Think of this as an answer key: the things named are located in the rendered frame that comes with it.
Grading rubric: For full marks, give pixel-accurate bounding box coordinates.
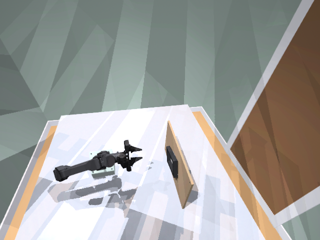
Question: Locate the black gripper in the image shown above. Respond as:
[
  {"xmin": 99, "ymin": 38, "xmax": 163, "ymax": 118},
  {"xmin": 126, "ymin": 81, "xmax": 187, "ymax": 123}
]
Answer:
[{"xmin": 115, "ymin": 139, "xmax": 143, "ymax": 172}]

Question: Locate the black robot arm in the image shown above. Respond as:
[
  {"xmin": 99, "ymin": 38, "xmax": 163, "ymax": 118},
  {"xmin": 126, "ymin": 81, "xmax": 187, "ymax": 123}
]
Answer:
[{"xmin": 53, "ymin": 150, "xmax": 129, "ymax": 182}]

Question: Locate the black picture frame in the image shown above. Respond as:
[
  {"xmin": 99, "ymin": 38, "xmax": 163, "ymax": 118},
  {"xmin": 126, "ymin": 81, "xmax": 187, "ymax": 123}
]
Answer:
[{"xmin": 166, "ymin": 146, "xmax": 178, "ymax": 178}]

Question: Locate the brown flat board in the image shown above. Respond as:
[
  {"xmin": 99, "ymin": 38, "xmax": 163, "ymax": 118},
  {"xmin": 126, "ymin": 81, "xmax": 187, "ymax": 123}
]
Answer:
[{"xmin": 164, "ymin": 120, "xmax": 194, "ymax": 209}]

